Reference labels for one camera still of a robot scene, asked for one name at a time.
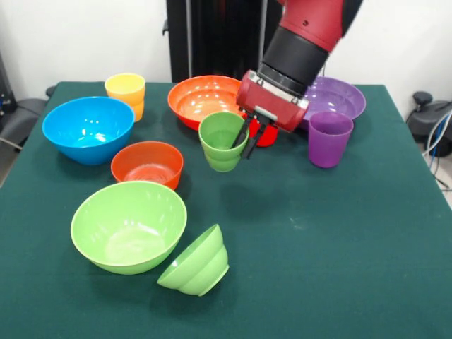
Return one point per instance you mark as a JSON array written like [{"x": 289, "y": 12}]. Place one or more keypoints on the blue bowl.
[{"x": 88, "y": 127}]

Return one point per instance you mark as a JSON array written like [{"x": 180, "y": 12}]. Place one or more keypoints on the large orange bowl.
[{"x": 201, "y": 99}]

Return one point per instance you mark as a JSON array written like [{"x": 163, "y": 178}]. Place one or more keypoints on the red cup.
[{"x": 268, "y": 137}]

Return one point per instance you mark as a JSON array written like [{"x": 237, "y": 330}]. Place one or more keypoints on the purple cup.
[{"x": 328, "y": 144}]

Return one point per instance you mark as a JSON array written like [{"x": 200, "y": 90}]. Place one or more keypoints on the black machine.
[{"x": 5, "y": 84}]

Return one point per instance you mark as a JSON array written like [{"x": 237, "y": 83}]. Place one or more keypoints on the yellow cup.
[{"x": 125, "y": 90}]

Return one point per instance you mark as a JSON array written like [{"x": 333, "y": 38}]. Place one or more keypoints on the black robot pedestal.
[{"x": 219, "y": 35}]

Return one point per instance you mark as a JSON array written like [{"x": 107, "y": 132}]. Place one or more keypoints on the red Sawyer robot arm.
[{"x": 303, "y": 46}]

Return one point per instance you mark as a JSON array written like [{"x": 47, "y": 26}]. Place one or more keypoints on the small orange bowl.
[{"x": 146, "y": 169}]

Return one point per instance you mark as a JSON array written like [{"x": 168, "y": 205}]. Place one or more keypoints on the green cup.
[{"x": 219, "y": 155}]

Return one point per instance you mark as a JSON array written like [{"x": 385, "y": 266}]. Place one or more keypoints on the small green bowl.
[{"x": 201, "y": 268}]

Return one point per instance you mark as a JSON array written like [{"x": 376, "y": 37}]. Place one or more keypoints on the dark green tablecloth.
[{"x": 318, "y": 265}]

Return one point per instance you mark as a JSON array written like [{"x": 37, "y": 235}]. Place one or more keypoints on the large purple bowl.
[{"x": 339, "y": 99}]

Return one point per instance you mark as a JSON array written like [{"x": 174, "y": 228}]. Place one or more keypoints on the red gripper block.
[{"x": 268, "y": 102}]

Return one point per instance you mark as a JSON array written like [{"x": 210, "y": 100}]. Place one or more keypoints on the large green bowl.
[{"x": 127, "y": 229}]

